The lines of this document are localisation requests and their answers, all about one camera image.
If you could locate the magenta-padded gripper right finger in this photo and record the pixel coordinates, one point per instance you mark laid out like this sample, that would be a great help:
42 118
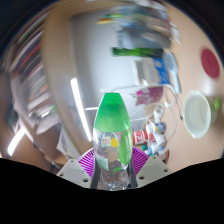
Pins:
139 160

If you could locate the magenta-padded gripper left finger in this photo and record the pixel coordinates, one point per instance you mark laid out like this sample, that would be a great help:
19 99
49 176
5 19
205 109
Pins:
86 163

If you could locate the light blue hairbrush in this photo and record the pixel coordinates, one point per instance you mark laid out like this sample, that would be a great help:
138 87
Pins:
173 70

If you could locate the red-labelled white jar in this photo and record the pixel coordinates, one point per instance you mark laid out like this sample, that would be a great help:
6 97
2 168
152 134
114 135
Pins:
141 136

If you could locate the grey water bottle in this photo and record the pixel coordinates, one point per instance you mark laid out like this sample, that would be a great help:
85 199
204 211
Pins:
143 37

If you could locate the wooden shelf unit with books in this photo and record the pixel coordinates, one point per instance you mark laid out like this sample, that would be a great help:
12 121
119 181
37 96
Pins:
33 83

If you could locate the white and blue carton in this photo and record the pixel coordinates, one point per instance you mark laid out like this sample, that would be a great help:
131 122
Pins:
151 71

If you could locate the white pill bottle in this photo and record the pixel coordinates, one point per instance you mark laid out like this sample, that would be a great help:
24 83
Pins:
158 127

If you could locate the clear bottle with green cap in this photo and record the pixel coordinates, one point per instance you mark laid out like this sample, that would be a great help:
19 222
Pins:
111 123

